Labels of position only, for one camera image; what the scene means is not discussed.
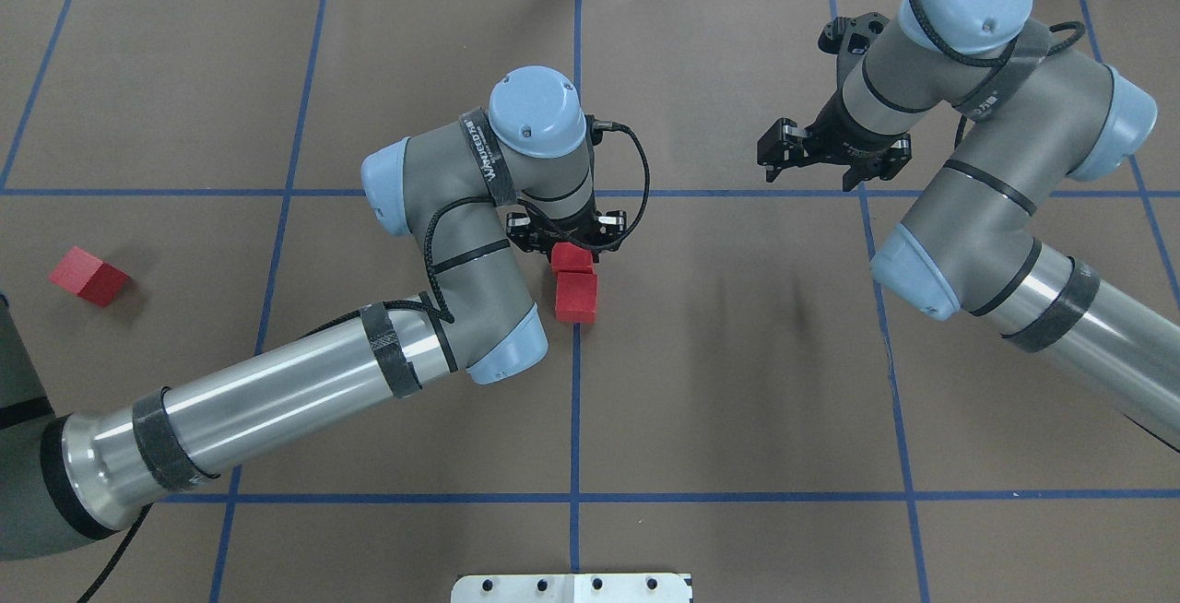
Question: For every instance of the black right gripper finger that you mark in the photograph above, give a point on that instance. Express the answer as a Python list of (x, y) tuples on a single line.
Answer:
[(884, 165), (783, 146)]

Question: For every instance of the red block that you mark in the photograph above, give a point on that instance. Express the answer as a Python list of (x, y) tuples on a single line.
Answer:
[(567, 258), (89, 277)]

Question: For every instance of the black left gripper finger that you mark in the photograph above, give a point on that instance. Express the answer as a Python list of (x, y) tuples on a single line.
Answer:
[(607, 230), (529, 236)]

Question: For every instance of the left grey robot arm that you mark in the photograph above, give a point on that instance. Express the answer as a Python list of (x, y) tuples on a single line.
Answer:
[(516, 173)]

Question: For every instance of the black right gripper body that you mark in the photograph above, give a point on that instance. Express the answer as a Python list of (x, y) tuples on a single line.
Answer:
[(837, 144)]

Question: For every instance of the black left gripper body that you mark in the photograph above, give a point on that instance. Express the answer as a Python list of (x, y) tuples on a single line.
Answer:
[(533, 236)]

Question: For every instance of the white metal plate bottom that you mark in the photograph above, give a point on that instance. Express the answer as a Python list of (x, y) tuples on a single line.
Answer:
[(574, 587)]

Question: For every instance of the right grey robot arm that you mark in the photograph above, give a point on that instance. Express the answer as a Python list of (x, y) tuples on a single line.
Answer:
[(1039, 112)]

